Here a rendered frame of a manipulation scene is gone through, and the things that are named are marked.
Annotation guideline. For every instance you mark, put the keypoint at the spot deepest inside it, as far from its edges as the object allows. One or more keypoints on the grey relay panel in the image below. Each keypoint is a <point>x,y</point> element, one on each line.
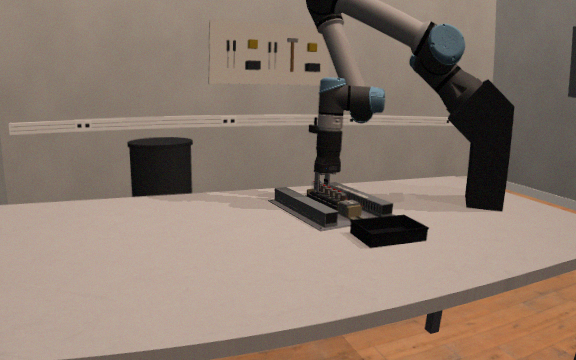
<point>322,213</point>

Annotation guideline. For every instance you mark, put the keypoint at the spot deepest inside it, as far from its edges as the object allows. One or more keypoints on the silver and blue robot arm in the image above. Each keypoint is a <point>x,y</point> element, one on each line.
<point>440,47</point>

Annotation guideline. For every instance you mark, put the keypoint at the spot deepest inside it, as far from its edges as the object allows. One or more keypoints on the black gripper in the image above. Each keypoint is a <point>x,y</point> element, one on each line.
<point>329,140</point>

